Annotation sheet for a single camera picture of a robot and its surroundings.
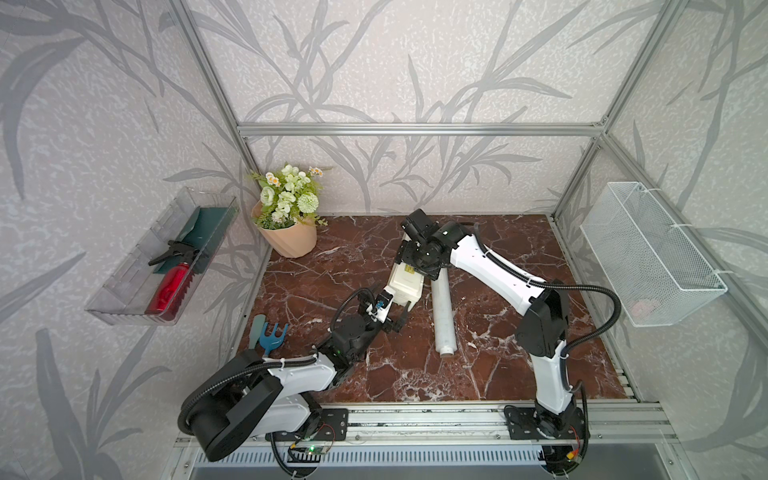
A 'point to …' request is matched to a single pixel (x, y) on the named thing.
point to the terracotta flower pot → (294, 241)
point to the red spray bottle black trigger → (173, 288)
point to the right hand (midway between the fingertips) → (402, 264)
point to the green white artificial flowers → (288, 198)
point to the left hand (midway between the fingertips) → (395, 293)
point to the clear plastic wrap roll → (443, 314)
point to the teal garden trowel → (256, 330)
